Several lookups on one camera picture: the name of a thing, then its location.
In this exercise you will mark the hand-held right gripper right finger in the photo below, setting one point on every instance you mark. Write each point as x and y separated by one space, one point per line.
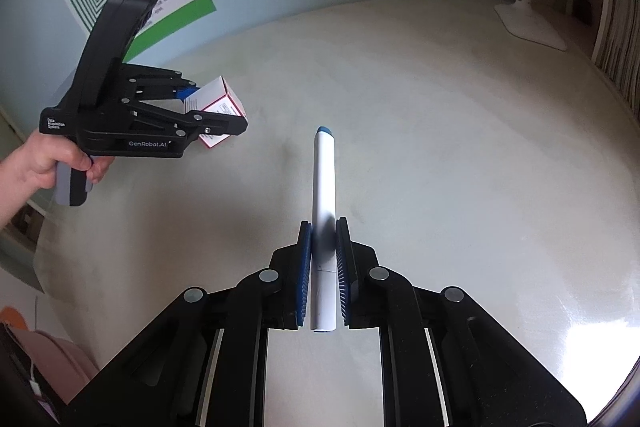
342 279

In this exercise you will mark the person's left hand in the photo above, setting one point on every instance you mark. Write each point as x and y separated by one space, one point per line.
42 162

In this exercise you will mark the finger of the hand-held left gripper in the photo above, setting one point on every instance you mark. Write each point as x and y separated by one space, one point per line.
160 79
210 123

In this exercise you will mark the red and white small box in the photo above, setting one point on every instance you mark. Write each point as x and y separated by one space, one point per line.
216 96

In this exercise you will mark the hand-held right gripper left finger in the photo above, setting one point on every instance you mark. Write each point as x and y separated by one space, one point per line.
302 279

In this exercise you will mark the white marker pen blue cap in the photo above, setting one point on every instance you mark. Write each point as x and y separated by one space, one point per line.
324 187

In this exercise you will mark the person's left forearm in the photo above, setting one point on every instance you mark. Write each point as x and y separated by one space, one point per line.
10 202

